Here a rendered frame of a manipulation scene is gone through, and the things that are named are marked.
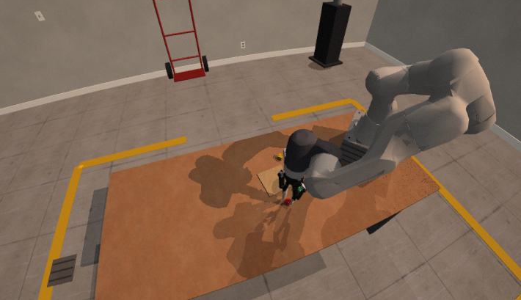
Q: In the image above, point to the tan mat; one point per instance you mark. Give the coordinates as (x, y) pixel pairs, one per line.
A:
(270, 180)

